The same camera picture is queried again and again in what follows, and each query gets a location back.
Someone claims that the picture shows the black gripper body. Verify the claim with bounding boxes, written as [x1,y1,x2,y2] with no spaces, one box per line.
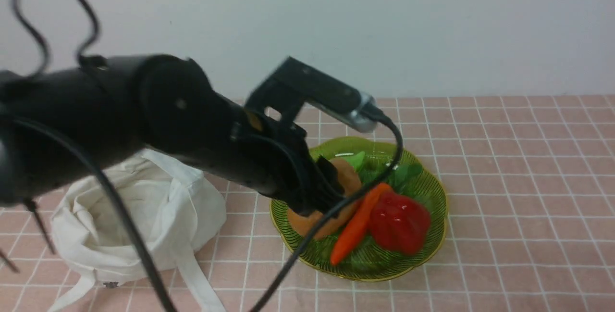
[226,105,327,215]

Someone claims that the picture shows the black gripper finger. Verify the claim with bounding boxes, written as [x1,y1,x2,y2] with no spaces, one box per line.
[315,156,344,209]

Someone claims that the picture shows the brown potato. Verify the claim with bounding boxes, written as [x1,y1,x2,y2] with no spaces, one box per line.
[330,157,362,197]
[286,201,358,240]

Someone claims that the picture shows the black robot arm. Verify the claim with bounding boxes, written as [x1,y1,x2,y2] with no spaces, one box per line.
[1,55,344,215]

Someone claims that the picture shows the white cloth tote bag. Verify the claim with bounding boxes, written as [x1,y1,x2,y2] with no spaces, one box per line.
[49,150,226,312]

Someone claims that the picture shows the green cucumber toy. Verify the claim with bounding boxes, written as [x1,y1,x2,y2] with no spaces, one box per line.
[339,151,367,172]

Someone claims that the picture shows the brown potato on plate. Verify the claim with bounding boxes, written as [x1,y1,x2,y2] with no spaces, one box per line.
[286,201,358,240]

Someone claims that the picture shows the orange carrot toy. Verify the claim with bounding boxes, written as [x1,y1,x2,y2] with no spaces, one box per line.
[330,163,423,265]

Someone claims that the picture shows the green glass plate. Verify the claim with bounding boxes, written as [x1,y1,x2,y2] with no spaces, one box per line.
[299,137,448,282]

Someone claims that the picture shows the red bell pepper toy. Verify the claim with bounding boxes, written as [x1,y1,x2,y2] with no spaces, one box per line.
[369,191,431,256]

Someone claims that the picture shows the pink checkered tablecloth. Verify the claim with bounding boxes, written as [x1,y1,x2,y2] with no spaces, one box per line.
[1,95,615,312]

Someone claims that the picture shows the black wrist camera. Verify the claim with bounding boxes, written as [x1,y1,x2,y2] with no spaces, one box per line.
[245,57,385,133]

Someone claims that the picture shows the black cable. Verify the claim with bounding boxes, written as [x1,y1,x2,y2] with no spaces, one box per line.
[0,0,404,312]

